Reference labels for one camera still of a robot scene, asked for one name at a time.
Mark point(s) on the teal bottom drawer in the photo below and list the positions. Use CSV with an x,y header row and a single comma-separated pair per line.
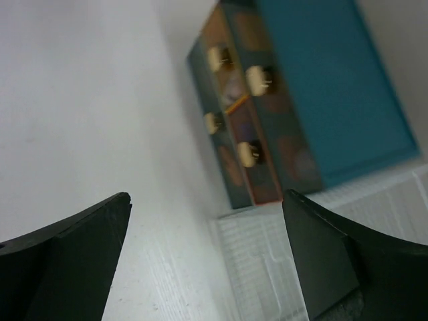
x,y
216,127

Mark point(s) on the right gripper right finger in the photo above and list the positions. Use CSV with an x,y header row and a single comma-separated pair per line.
x,y
348,271

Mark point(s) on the teal drawer organizer box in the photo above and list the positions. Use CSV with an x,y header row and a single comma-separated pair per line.
x,y
347,107

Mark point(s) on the white wire file rack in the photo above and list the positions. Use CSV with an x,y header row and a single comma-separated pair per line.
x,y
257,252

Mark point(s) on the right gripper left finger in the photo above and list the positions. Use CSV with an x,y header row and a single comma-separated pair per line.
x,y
64,271

